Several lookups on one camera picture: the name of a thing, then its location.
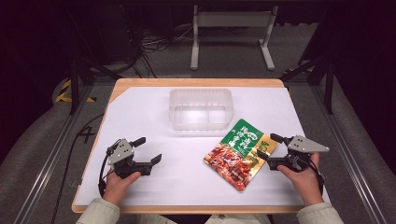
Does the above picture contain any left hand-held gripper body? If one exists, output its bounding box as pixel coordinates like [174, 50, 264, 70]
[106, 138, 154, 180]

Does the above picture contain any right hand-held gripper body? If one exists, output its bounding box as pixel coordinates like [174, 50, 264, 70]
[266, 134, 331, 173]

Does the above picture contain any green and red food packet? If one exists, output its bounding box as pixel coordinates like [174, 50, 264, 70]
[203, 119, 278, 191]

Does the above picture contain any clear plastic container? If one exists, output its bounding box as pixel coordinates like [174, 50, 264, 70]
[168, 88, 234, 132]

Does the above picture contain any person's left hand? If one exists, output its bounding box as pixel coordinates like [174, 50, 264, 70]
[102, 170, 143, 207]

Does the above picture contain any person's right hand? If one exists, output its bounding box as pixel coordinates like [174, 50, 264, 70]
[276, 152, 325, 207]

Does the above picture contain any white table mat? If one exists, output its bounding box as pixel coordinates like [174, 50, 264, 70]
[74, 86, 331, 207]

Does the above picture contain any black tripod stand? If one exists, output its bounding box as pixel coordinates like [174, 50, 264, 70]
[279, 8, 335, 115]
[66, 6, 122, 116]

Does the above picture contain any yellow and black floor tape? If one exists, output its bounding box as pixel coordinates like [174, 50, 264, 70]
[55, 79, 96, 104]

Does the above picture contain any white metal stand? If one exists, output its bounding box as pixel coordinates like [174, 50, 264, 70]
[190, 5, 279, 71]

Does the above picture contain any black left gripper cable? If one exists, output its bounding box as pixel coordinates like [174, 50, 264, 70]
[98, 139, 120, 198]

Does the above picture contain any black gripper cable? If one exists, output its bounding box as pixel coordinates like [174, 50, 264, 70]
[98, 139, 120, 198]
[307, 155, 327, 195]

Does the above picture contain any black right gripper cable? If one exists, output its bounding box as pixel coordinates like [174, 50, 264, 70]
[307, 155, 327, 195]

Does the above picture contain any aluminium floor rail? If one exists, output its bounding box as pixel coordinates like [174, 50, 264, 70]
[311, 85, 387, 224]
[13, 83, 94, 224]

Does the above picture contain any black floor cable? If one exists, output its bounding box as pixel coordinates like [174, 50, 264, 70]
[50, 113, 106, 224]

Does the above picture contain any tangle of black cables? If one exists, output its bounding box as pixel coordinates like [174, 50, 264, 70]
[122, 6, 194, 78]

